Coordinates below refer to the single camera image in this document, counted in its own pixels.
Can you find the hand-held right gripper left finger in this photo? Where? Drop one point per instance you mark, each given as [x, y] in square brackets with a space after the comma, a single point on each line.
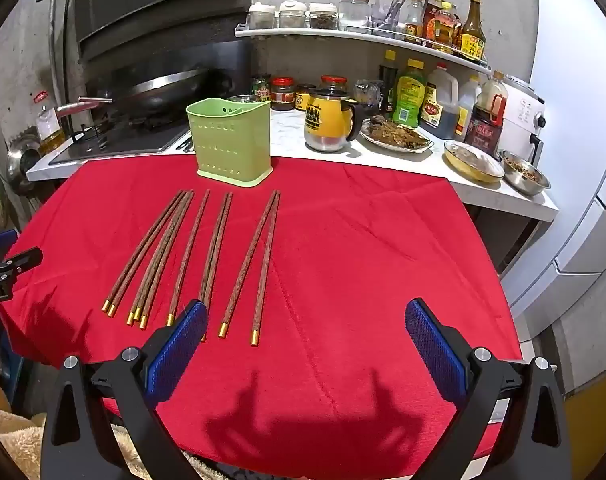
[178, 345]

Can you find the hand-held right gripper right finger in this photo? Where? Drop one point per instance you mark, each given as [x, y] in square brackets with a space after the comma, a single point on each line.
[433, 345]

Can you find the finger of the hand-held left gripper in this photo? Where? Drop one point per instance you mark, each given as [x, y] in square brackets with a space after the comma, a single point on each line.
[23, 261]
[0, 241]

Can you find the set of wooden chopsticks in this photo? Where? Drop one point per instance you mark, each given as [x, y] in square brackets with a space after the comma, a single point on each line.
[246, 267]

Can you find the green plastic utensil holder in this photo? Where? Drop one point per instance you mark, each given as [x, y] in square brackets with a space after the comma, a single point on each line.
[228, 150]

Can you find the clear cup with utensils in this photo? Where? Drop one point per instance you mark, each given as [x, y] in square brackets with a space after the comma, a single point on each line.
[388, 12]

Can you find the oil bottle red cap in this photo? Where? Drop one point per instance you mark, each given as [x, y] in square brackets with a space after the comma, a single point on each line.
[49, 132]

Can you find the red tablecloth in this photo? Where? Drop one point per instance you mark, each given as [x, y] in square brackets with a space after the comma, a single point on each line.
[333, 260]

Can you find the beige fleece cloth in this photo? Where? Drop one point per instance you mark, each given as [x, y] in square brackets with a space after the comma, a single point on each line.
[13, 440]

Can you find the black gas stove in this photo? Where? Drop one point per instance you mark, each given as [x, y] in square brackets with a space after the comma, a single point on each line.
[133, 140]

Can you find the yellow object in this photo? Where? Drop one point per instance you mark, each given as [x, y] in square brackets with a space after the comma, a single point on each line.
[588, 410]

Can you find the yellow bowl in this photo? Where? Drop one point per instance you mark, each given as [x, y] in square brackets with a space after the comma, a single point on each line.
[473, 162]

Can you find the steel bowl with food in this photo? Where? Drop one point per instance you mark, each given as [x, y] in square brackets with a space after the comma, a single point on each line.
[524, 172]

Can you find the metal pipe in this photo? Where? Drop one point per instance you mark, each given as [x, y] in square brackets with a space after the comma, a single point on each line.
[58, 50]

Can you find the dark metal sticks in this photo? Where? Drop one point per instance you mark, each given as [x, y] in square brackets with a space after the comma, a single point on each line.
[185, 144]

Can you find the plate of food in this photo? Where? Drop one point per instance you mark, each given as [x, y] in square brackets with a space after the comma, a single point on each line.
[395, 136]

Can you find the steel wok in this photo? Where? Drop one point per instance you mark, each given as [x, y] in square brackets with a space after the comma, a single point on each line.
[168, 91]

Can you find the large jug dark liquid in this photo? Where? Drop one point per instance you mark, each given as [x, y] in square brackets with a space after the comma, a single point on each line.
[439, 107]

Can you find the white refrigerator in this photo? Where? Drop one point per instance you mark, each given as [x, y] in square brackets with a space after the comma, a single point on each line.
[583, 160]

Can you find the white plastic jug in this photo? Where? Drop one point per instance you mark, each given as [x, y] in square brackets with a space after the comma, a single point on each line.
[467, 107]

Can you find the yellow steel mug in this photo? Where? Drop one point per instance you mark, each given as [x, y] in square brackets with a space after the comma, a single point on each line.
[328, 122]

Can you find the green plastic bottle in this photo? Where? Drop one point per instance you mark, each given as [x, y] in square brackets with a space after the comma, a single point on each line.
[409, 95]

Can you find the white kitchen appliance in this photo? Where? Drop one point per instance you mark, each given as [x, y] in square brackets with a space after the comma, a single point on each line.
[525, 110]

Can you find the small steel bowl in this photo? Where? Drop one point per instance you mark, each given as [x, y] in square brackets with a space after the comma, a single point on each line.
[243, 98]

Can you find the dark bottle yellow cap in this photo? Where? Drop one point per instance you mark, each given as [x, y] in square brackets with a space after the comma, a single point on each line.
[388, 85]

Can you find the green lid jar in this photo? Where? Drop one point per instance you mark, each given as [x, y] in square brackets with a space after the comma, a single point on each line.
[261, 89]

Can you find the dark sauce jar red lid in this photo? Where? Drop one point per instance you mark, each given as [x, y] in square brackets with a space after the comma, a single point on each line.
[283, 95]

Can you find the yellow label jar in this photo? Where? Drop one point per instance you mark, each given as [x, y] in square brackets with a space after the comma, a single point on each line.
[304, 99]

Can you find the black range hood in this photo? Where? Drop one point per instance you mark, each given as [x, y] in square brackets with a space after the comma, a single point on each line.
[158, 10]

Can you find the chili jar red lid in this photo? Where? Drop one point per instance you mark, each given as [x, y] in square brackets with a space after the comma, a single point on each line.
[334, 82]

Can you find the tall dark brown bottle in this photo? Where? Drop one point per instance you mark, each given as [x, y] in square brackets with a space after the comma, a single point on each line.
[472, 35]

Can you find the yellow oil bottle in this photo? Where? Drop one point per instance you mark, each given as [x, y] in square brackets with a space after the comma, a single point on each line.
[448, 30]

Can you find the red seasoning packet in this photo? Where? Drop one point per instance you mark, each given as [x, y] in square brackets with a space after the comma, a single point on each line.
[432, 22]

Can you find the clear bottle yellow label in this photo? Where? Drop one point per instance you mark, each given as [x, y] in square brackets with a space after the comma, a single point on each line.
[414, 20]

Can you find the white lid spice jar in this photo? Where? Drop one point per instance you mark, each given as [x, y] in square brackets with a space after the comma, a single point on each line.
[323, 17]
[261, 17]
[293, 16]

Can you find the empty glass jar red lid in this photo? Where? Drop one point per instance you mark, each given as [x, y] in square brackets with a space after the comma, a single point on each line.
[354, 14]

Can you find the white wall shelf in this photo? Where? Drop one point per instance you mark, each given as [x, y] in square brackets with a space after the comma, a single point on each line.
[308, 33]

